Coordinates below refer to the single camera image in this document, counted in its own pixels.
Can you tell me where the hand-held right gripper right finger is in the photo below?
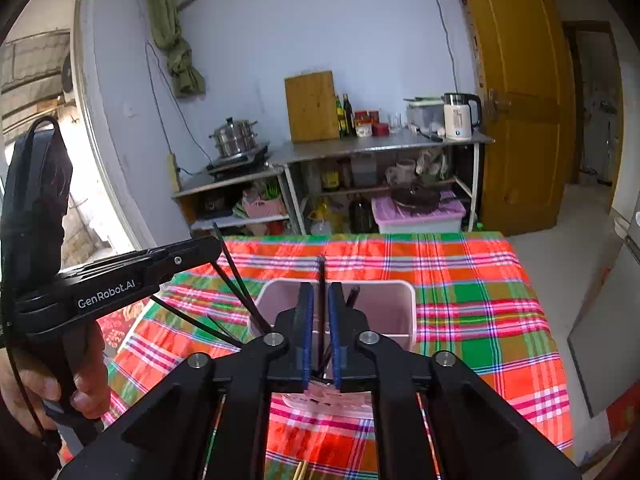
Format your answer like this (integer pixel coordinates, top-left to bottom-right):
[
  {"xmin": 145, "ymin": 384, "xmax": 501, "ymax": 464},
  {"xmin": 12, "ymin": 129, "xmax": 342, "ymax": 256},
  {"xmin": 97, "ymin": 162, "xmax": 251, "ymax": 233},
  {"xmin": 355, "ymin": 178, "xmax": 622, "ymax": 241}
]
[{"xmin": 327, "ymin": 281, "xmax": 583, "ymax": 480}]

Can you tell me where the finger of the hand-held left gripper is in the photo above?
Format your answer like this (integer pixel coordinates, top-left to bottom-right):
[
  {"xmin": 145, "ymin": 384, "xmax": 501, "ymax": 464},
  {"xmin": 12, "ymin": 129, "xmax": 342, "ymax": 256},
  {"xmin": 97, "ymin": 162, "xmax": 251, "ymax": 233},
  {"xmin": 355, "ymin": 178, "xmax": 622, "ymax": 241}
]
[{"xmin": 145, "ymin": 236, "xmax": 223, "ymax": 289}]

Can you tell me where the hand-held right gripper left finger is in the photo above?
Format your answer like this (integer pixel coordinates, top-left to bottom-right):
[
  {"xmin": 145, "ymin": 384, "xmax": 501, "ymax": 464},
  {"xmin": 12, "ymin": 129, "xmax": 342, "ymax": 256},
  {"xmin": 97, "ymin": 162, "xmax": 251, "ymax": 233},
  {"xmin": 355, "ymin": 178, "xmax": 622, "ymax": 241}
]
[{"xmin": 60, "ymin": 282, "xmax": 317, "ymax": 480}]

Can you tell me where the black chopstick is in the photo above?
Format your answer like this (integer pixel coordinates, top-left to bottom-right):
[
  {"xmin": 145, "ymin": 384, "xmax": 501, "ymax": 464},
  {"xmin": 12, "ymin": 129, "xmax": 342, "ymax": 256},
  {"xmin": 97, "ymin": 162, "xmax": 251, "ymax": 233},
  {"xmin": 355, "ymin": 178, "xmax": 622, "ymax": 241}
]
[
  {"xmin": 149, "ymin": 294, "xmax": 246, "ymax": 348},
  {"xmin": 316, "ymin": 255, "xmax": 327, "ymax": 376},
  {"xmin": 209, "ymin": 259, "xmax": 266, "ymax": 333}
]

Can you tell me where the pink utensil holder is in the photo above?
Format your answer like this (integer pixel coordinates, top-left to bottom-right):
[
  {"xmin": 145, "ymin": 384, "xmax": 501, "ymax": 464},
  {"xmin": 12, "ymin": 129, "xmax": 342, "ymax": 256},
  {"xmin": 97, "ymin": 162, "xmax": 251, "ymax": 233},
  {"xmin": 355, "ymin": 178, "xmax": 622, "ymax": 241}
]
[{"xmin": 248, "ymin": 279, "xmax": 418, "ymax": 418}]

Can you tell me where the person's left hand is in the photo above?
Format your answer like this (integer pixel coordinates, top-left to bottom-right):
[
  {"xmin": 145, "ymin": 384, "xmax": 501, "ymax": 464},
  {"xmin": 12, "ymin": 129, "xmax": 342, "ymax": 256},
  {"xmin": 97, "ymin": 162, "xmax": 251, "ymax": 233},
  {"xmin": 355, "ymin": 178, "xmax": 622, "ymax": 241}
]
[{"xmin": 0, "ymin": 321, "xmax": 112, "ymax": 433}]

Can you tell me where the wooden low cabinet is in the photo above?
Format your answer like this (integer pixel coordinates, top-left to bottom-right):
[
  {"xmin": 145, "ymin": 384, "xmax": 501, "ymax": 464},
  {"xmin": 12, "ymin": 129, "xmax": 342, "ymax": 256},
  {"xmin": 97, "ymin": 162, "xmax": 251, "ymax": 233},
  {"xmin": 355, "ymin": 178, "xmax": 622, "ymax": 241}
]
[{"xmin": 171, "ymin": 167, "xmax": 296, "ymax": 236}]

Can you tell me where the pink plastic basket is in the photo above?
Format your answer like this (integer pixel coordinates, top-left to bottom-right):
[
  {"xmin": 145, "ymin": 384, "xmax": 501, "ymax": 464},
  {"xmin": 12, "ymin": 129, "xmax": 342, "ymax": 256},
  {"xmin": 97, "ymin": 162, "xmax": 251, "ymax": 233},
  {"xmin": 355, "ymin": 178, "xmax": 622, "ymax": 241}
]
[{"xmin": 242, "ymin": 197, "xmax": 286, "ymax": 220}]

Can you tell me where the black induction cooker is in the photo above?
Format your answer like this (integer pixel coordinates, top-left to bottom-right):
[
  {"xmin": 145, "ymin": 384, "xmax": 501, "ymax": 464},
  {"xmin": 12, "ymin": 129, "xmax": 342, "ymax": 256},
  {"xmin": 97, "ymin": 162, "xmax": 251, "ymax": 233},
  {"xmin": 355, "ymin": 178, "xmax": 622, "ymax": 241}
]
[{"xmin": 206, "ymin": 145, "xmax": 271, "ymax": 177}]

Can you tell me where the red patterned cloth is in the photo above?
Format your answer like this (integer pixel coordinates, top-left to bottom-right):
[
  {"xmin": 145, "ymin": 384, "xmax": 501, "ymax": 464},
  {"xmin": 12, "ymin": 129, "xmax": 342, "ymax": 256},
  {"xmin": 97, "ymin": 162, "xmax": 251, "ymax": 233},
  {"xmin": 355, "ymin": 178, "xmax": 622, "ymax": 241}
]
[{"xmin": 97, "ymin": 305, "xmax": 151, "ymax": 356}]

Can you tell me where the yellow oil bottle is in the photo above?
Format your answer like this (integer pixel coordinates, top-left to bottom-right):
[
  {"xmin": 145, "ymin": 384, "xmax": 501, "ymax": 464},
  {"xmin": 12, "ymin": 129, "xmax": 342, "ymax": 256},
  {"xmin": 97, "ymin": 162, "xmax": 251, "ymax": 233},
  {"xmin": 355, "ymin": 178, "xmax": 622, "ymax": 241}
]
[{"xmin": 307, "ymin": 200, "xmax": 346, "ymax": 236}]

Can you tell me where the steel steamer pot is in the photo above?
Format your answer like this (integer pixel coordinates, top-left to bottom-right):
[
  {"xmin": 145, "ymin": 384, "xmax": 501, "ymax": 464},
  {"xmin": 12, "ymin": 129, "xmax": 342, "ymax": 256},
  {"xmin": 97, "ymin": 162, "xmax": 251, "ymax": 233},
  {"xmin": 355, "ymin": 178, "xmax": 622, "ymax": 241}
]
[{"xmin": 209, "ymin": 116, "xmax": 260, "ymax": 158}]

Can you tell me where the dark glass jug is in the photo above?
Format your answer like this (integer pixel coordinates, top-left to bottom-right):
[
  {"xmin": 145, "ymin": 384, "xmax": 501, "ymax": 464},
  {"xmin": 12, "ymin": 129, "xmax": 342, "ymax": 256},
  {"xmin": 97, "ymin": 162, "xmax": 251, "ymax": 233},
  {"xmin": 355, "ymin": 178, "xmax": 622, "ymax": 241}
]
[{"xmin": 348, "ymin": 192, "xmax": 373, "ymax": 233}]

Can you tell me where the plaid tablecloth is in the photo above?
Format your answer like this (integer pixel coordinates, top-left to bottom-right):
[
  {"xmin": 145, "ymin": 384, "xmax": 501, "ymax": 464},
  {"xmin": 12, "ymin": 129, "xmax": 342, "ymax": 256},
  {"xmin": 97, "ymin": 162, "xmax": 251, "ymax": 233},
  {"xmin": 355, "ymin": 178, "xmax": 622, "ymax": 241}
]
[{"xmin": 97, "ymin": 231, "xmax": 576, "ymax": 480}]

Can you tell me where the pink lidded storage box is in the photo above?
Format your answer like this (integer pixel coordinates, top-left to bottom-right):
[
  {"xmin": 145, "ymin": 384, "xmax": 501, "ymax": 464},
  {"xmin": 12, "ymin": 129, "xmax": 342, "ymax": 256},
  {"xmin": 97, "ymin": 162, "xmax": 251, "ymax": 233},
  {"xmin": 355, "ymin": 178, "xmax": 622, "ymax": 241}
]
[{"xmin": 371, "ymin": 191, "xmax": 467, "ymax": 235}]

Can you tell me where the dark cooking pot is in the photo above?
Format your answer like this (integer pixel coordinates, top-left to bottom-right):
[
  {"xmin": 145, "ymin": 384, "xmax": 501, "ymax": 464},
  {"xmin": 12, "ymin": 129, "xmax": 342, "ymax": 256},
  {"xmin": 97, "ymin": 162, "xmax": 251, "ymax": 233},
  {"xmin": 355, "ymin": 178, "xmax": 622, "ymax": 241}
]
[{"xmin": 390, "ymin": 182, "xmax": 442, "ymax": 211}]

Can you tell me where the wooden cutting board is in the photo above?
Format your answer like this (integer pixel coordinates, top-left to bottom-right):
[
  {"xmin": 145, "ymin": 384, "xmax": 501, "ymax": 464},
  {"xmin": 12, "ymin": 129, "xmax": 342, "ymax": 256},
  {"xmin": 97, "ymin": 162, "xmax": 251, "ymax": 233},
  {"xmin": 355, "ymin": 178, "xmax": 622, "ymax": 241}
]
[{"xmin": 284, "ymin": 70, "xmax": 341, "ymax": 143}]

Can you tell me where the metal shelf table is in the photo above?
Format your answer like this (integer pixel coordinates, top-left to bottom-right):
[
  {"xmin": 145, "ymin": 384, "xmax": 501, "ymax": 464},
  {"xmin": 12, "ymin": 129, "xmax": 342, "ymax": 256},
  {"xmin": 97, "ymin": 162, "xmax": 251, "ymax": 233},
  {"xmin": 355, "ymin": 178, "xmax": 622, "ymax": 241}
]
[{"xmin": 270, "ymin": 127, "xmax": 496, "ymax": 235}]

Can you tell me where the green hanging cloth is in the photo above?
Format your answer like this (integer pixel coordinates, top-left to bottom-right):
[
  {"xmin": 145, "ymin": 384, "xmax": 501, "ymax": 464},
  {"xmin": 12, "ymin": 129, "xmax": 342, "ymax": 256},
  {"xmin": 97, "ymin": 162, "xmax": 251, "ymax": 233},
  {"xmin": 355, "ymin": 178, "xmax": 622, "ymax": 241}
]
[{"xmin": 149, "ymin": 0, "xmax": 206, "ymax": 98}]

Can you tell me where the clear plastic container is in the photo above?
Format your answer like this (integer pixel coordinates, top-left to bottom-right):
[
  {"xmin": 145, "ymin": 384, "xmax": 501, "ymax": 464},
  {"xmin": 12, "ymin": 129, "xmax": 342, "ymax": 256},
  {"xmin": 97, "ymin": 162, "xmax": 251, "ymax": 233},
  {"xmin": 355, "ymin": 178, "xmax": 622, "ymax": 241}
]
[{"xmin": 405, "ymin": 97, "xmax": 446, "ymax": 133}]

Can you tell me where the white electric kettle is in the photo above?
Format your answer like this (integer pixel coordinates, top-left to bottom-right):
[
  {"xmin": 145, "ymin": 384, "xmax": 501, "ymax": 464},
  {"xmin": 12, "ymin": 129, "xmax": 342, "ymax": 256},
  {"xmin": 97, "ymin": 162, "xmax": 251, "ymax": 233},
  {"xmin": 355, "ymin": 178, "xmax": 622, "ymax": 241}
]
[{"xmin": 442, "ymin": 92, "xmax": 483, "ymax": 142}]

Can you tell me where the yellow wooden door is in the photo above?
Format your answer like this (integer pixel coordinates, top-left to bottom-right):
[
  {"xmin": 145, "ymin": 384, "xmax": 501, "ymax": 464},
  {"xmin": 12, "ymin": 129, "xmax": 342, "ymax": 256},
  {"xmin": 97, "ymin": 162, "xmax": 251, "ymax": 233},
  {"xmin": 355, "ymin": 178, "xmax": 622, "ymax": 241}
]
[{"xmin": 452, "ymin": 0, "xmax": 576, "ymax": 238}]

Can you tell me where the black wall cable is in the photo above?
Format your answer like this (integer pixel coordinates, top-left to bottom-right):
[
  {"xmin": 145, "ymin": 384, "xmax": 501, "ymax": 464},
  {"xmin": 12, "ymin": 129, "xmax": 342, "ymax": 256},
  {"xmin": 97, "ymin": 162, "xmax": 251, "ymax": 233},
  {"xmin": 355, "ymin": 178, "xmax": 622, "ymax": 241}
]
[
  {"xmin": 145, "ymin": 40, "xmax": 216, "ymax": 171},
  {"xmin": 421, "ymin": 0, "xmax": 463, "ymax": 96}
]

